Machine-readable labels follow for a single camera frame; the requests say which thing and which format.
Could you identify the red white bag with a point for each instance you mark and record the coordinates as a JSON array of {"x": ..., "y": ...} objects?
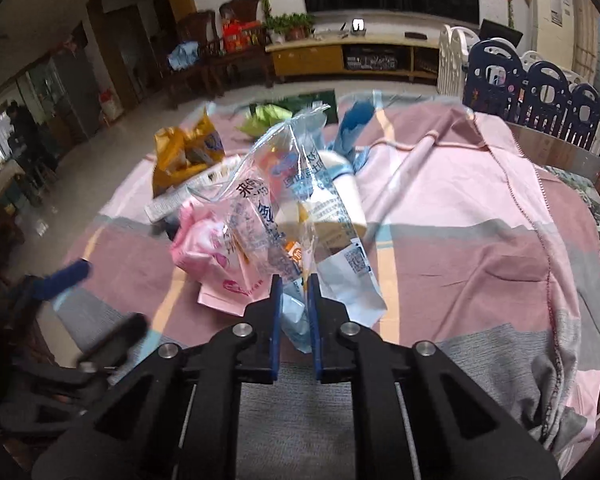
[{"x": 109, "y": 105}]

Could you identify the green potted plant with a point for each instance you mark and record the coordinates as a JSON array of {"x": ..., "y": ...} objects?
[{"x": 290, "y": 25}]

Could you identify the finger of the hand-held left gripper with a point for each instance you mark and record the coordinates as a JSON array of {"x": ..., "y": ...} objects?
[
  {"x": 67, "y": 277},
  {"x": 115, "y": 335}
]

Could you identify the red gift boxes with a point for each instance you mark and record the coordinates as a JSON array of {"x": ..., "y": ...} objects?
[{"x": 240, "y": 35}]

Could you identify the yellow wooden television cabinet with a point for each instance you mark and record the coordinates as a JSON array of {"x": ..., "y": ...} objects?
[{"x": 305, "y": 60}]

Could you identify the dark wooden chair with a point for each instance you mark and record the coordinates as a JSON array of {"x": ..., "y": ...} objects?
[
  {"x": 240, "y": 10},
  {"x": 195, "y": 30}
]

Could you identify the blue wrapper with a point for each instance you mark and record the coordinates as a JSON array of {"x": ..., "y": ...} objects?
[{"x": 355, "y": 120}]

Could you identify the white wall notice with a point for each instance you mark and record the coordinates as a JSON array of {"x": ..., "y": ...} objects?
[{"x": 559, "y": 10}]

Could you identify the navy baby fence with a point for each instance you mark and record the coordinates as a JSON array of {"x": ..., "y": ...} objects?
[{"x": 540, "y": 85}]

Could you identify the dark green board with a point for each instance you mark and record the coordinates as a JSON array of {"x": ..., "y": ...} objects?
[{"x": 317, "y": 97}]

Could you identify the white paper box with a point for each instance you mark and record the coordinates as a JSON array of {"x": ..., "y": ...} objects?
[{"x": 170, "y": 205}]

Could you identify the light blue cloth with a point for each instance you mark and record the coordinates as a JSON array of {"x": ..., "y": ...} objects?
[{"x": 182, "y": 55}]

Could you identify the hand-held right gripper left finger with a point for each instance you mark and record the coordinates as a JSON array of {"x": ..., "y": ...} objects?
[{"x": 277, "y": 310}]

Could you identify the green wrapper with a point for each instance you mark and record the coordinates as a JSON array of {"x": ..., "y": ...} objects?
[{"x": 260, "y": 117}]

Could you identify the pink grey blanket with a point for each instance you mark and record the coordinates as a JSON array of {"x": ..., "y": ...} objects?
[{"x": 455, "y": 240}]

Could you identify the yellow snack bag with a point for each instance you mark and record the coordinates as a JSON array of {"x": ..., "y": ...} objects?
[{"x": 175, "y": 155}]

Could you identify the pink packet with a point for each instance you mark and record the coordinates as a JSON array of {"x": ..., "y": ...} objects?
[{"x": 205, "y": 245}]

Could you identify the black screen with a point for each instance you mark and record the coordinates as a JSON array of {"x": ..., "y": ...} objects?
[{"x": 500, "y": 32}]

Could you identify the clear printed plastic bag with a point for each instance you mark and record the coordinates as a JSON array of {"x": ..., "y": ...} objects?
[{"x": 300, "y": 160}]

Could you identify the white baby fence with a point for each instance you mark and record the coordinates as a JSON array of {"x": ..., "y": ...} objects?
[{"x": 452, "y": 55}]

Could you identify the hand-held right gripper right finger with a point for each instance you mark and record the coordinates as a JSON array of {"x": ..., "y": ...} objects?
[{"x": 313, "y": 320}]

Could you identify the white plastic bottle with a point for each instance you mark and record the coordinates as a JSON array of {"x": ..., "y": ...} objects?
[{"x": 349, "y": 185}]

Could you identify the small white device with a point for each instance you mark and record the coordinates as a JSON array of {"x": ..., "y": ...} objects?
[{"x": 358, "y": 24}]

